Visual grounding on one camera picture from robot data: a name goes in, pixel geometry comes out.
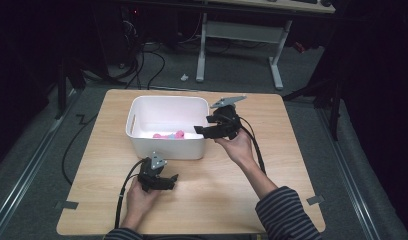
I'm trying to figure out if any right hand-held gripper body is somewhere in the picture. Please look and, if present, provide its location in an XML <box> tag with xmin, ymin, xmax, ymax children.
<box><xmin>205</xmin><ymin>95</ymin><xmax>248</xmax><ymax>141</ymax></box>

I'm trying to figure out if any black floor cable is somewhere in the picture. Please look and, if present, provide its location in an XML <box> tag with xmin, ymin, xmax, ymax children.
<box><xmin>61</xmin><ymin>113</ymin><xmax>100</xmax><ymax>186</ymax></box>

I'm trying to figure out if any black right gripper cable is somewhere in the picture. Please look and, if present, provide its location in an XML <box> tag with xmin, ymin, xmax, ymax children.
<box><xmin>237</xmin><ymin>116</ymin><xmax>268</xmax><ymax>176</ymax></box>

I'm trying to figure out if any black metal stand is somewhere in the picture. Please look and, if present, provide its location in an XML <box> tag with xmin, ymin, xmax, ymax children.
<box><xmin>54</xmin><ymin>58</ymin><xmax>87</xmax><ymax>120</ymax></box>
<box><xmin>282</xmin><ymin>78</ymin><xmax>345</xmax><ymax>142</ymax></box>

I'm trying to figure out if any person's left hand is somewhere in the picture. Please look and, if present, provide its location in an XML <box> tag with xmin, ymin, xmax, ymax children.
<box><xmin>124</xmin><ymin>177</ymin><xmax>164</xmax><ymax>224</ymax></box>

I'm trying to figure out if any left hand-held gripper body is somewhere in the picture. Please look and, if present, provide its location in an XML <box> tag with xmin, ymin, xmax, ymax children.
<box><xmin>137</xmin><ymin>151</ymin><xmax>169</xmax><ymax>193</ymax></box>

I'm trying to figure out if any bundle of black cables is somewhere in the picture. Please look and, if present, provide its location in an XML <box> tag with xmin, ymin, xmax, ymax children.
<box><xmin>106</xmin><ymin>19</ymin><xmax>167</xmax><ymax>90</ymax></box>

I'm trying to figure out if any person's right hand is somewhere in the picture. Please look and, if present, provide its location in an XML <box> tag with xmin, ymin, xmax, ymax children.
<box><xmin>214</xmin><ymin>129</ymin><xmax>257</xmax><ymax>168</ymax></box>

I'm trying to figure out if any white-legged background desk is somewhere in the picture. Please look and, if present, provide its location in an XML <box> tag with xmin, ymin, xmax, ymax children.
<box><xmin>194</xmin><ymin>0</ymin><xmax>337</xmax><ymax>91</ymax></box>

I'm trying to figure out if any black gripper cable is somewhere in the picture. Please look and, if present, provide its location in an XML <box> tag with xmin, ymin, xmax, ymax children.
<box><xmin>113</xmin><ymin>158</ymin><xmax>149</xmax><ymax>230</ymax></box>
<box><xmin>237</xmin><ymin>116</ymin><xmax>268</xmax><ymax>176</ymax></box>

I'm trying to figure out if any metal floor rail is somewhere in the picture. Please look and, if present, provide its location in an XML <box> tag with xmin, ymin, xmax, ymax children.
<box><xmin>0</xmin><ymin>88</ymin><xmax>84</xmax><ymax>231</ymax></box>
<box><xmin>315</xmin><ymin>107</ymin><xmax>382</xmax><ymax>240</ymax></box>

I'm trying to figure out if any grey tape strip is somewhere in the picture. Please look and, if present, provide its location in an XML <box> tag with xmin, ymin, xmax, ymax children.
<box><xmin>54</xmin><ymin>200</ymin><xmax>80</xmax><ymax>211</ymax></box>
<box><xmin>306</xmin><ymin>194</ymin><xmax>326</xmax><ymax>206</ymax></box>

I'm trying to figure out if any white plastic bin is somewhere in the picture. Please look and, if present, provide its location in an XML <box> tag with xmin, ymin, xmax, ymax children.
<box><xmin>125</xmin><ymin>95</ymin><xmax>211</xmax><ymax>161</ymax></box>

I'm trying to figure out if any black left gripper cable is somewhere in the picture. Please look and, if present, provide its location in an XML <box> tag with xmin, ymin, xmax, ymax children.
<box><xmin>113</xmin><ymin>158</ymin><xmax>149</xmax><ymax>230</ymax></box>

